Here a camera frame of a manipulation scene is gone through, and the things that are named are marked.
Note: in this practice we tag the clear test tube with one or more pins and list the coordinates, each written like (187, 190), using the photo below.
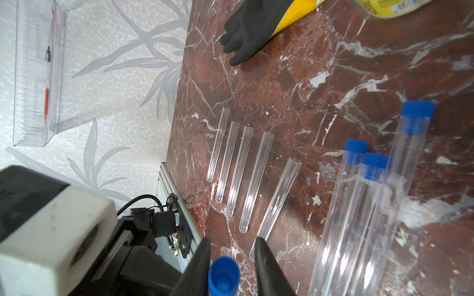
(217, 144)
(239, 168)

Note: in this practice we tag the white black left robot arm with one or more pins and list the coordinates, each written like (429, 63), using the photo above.
(60, 240)

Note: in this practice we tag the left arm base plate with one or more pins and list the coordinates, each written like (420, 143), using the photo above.
(181, 239)

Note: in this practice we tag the black work glove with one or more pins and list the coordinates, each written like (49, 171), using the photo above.
(257, 21)

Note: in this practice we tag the red black marker pen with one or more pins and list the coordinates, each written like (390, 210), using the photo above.
(48, 58)

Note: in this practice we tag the aluminium frame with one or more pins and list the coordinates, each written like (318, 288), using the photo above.
(165, 187)

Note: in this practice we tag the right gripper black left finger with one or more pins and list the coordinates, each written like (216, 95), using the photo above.
(194, 281)

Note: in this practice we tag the blue stopper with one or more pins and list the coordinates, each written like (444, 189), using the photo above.
(224, 277)

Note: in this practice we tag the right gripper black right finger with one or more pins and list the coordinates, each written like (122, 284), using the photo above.
(271, 280)

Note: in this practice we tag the clear plastic wall shelf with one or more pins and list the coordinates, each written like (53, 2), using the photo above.
(33, 25)

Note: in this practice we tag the green yellow labelled round tin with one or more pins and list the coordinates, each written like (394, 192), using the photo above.
(389, 9)

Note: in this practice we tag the test tube with blue stopper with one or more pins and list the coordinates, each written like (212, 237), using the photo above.
(227, 159)
(256, 178)
(353, 154)
(355, 223)
(278, 178)
(405, 153)

